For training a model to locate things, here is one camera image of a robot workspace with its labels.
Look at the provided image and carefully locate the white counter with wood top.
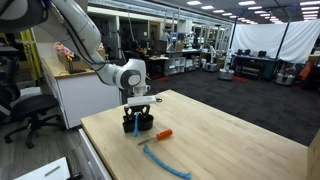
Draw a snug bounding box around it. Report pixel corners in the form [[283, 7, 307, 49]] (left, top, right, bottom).
[[40, 55, 123, 130]]

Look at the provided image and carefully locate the black backdrop stand pole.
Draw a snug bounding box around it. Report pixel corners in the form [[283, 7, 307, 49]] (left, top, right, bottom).
[[274, 3, 298, 61]]

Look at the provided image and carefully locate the white drawer front with handle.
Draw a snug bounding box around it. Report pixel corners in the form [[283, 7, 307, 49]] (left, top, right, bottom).
[[13, 156, 72, 180]]

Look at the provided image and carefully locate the wide grey mobile robot base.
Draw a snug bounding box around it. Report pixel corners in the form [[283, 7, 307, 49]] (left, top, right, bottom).
[[217, 67, 236, 82]]

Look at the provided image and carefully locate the orange hanging cloth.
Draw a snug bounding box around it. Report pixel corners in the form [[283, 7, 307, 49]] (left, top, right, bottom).
[[298, 61, 315, 82]]

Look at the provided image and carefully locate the yellow black striped post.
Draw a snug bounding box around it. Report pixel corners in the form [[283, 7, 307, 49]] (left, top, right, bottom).
[[19, 29, 43, 82]]

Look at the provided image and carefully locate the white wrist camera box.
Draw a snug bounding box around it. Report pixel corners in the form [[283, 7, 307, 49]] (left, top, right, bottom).
[[127, 95, 158, 108]]

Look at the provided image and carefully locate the orange handled screwdriver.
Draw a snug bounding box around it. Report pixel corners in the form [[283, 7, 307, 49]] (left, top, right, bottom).
[[137, 128, 174, 146]]

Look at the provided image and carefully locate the dark desk with shelves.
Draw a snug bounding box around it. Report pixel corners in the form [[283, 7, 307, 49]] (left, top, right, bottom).
[[233, 53, 278, 81]]

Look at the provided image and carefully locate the small grey mobile robot base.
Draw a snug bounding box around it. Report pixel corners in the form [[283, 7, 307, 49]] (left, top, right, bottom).
[[274, 71, 296, 87]]

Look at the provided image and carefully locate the white backdrop curtain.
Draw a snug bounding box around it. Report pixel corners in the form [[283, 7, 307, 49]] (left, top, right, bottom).
[[231, 19, 320, 65]]

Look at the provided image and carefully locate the black office chair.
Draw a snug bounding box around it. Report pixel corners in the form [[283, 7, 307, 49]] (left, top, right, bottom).
[[0, 55, 67, 150]]

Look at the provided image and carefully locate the pink flower bunch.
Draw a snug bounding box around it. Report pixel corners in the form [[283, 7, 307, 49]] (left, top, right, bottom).
[[53, 41, 76, 73]]

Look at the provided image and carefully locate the short blue cable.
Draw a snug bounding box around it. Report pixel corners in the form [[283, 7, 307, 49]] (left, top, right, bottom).
[[142, 144, 193, 180]]

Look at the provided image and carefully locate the black plastic container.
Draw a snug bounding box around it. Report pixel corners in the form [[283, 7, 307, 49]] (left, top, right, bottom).
[[121, 112, 155, 134]]

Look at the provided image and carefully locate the large cardboard box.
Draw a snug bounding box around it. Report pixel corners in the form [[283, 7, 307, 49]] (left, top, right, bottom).
[[306, 129, 320, 180]]

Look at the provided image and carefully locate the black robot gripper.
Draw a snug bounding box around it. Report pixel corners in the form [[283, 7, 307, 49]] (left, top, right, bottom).
[[123, 104, 152, 124]]

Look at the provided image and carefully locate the white open shelf unit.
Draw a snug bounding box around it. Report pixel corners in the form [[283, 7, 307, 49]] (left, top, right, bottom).
[[164, 55, 188, 77]]

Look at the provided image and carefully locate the long blue cable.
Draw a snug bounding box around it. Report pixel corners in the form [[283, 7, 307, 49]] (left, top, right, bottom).
[[132, 112, 142, 139]]

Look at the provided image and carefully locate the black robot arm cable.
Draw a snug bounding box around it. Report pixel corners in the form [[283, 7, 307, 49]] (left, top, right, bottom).
[[49, 0, 112, 85]]

